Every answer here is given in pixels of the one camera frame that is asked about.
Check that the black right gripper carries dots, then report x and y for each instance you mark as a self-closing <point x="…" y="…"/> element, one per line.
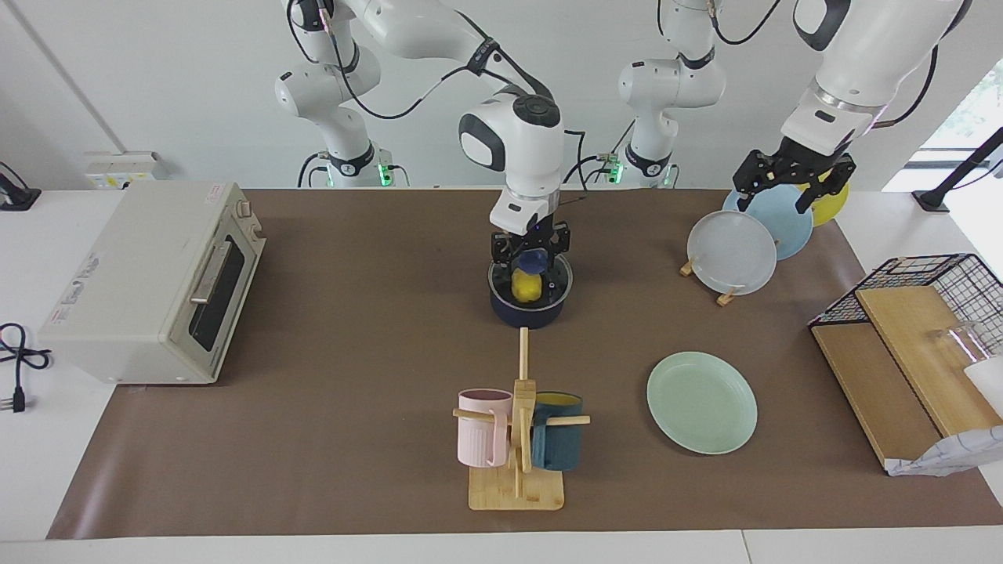
<point x="533" y="239"/>

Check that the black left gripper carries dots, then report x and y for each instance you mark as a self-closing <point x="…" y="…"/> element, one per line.
<point x="795" y="166"/>

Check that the glass lid with purple knob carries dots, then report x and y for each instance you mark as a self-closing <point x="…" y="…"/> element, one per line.
<point x="533" y="260"/>

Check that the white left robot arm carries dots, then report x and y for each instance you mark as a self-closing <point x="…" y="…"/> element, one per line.
<point x="878" y="47"/>

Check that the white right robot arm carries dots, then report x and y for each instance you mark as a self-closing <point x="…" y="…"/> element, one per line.
<point x="509" y="141"/>

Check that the light blue plate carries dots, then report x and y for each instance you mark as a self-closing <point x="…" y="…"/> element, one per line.
<point x="787" y="223"/>

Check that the yellow plate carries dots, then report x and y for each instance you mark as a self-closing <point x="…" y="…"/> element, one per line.
<point x="827" y="210"/>

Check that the grey plate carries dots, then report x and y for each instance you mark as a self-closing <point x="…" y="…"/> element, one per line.
<point x="733" y="252"/>

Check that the wooden plate rack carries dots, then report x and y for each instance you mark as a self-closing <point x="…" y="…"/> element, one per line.
<point x="726" y="298"/>

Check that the light green plate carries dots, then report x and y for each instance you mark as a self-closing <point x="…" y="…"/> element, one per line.
<point x="701" y="403"/>

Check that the black stand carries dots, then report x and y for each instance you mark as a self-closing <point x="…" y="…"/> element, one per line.
<point x="936" y="200"/>

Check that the pink mug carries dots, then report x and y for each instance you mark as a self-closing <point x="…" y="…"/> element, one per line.
<point x="478" y="439"/>

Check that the dark teal mug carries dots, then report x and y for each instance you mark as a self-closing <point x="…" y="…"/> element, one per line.
<point x="558" y="446"/>

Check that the brown table mat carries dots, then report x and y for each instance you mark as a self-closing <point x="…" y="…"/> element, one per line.
<point x="353" y="392"/>

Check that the wooden mug tree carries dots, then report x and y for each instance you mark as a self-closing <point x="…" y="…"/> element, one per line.
<point x="517" y="489"/>

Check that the clear glass cup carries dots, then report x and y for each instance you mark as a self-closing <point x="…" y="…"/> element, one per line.
<point x="968" y="345"/>

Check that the white container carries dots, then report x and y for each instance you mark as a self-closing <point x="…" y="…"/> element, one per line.
<point x="987" y="384"/>

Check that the white patterned paper sheet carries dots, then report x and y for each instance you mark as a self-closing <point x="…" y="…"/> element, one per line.
<point x="956" y="454"/>

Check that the beige toaster oven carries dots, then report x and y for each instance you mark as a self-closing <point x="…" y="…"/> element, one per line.
<point x="117" y="298"/>

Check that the black table clamp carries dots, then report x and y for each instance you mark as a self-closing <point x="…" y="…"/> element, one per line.
<point x="16" y="196"/>

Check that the white wall power strip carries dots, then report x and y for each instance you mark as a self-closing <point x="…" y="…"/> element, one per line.
<point x="117" y="168"/>

